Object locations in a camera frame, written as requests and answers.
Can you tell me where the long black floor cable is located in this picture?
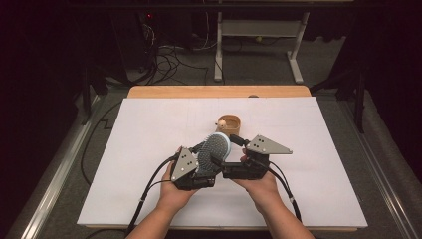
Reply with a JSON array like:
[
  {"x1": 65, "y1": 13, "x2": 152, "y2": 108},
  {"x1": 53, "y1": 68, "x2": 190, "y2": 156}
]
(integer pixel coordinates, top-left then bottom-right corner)
[{"x1": 80, "y1": 100, "x2": 123, "y2": 187}]

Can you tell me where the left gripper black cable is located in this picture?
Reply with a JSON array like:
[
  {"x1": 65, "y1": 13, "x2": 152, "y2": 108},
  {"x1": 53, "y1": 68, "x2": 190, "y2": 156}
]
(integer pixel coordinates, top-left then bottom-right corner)
[{"x1": 125, "y1": 155, "x2": 178, "y2": 237}]

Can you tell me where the white table mat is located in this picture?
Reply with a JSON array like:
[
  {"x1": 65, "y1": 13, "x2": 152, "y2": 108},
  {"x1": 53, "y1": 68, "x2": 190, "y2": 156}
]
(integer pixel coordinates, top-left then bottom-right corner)
[{"x1": 77, "y1": 97, "x2": 368, "y2": 229}]

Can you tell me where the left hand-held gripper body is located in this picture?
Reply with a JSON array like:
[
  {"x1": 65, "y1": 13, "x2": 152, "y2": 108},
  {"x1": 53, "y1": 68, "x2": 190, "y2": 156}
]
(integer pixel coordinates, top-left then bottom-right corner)
[{"x1": 169, "y1": 146, "x2": 217, "y2": 192}]

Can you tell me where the person's left hand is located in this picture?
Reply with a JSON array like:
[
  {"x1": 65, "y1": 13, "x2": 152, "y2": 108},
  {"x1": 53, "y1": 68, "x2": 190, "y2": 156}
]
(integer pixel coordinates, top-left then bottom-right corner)
[{"x1": 156, "y1": 146, "x2": 201, "y2": 214}]

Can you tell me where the tangle of floor cables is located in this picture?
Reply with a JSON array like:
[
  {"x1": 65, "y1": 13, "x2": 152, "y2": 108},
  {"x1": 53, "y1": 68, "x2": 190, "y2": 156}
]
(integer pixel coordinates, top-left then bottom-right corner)
[{"x1": 138, "y1": 19, "x2": 213, "y2": 86}]

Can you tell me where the black stand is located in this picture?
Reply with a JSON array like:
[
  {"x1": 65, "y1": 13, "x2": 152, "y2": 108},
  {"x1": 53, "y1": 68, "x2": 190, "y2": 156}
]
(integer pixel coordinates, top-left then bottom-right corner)
[
  {"x1": 79, "y1": 64, "x2": 108, "y2": 126},
  {"x1": 310, "y1": 66, "x2": 366, "y2": 134}
]

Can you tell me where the person's right hand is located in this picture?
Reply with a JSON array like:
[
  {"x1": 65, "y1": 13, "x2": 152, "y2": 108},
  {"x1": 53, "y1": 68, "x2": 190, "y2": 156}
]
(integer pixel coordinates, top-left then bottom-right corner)
[{"x1": 232, "y1": 169, "x2": 284, "y2": 214}]

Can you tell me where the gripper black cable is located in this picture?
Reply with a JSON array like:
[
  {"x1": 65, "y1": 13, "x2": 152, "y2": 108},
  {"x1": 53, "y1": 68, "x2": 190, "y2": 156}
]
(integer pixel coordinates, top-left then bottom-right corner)
[
  {"x1": 268, "y1": 160, "x2": 303, "y2": 223},
  {"x1": 125, "y1": 155, "x2": 178, "y2": 237}
]

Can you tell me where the aluminium floor rail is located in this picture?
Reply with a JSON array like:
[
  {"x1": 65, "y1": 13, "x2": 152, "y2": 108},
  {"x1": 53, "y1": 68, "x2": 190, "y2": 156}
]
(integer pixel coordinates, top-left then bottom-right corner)
[
  {"x1": 19, "y1": 94, "x2": 103, "y2": 239},
  {"x1": 337, "y1": 99, "x2": 422, "y2": 239}
]

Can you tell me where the white metal desk frame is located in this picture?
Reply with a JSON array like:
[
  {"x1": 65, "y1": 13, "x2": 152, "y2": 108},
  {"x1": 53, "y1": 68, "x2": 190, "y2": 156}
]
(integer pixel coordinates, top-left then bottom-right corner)
[{"x1": 213, "y1": 11, "x2": 311, "y2": 85}]

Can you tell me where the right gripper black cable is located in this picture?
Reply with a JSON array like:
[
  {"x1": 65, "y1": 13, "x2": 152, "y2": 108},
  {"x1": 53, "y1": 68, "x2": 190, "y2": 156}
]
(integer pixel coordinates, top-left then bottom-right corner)
[{"x1": 268, "y1": 160, "x2": 303, "y2": 223}]

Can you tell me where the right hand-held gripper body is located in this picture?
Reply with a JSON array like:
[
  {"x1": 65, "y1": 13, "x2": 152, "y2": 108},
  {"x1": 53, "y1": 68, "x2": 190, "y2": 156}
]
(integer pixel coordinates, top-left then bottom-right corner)
[{"x1": 220, "y1": 133, "x2": 294, "y2": 181}]

